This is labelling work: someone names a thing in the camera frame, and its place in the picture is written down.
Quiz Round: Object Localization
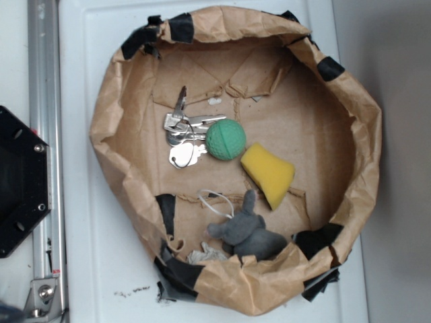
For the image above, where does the crumpled white paper scrap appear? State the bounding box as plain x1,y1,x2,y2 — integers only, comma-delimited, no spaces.
187,242,228,264

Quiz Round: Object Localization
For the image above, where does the silver key bunch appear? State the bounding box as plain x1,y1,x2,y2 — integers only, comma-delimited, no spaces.
163,86,226,169

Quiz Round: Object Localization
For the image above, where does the yellow sponge piece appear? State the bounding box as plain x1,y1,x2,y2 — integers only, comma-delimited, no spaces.
240,143,296,211

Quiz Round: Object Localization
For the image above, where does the brown paper bag bin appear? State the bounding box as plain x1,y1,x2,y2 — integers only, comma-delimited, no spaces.
90,6,382,316

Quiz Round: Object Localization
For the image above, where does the grey plush elephant toy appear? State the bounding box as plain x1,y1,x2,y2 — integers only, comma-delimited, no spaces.
206,190,288,261

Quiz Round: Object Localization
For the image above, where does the aluminium extrusion rail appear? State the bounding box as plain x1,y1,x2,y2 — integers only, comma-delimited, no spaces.
27,0,69,319

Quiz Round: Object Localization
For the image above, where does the green foam golf ball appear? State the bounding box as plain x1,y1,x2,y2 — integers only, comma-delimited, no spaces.
206,119,246,161

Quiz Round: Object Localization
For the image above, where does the metal corner bracket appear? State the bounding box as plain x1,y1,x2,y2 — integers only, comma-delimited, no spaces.
24,277,63,322

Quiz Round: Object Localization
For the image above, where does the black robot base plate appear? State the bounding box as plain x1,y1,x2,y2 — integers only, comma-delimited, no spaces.
1,106,51,258

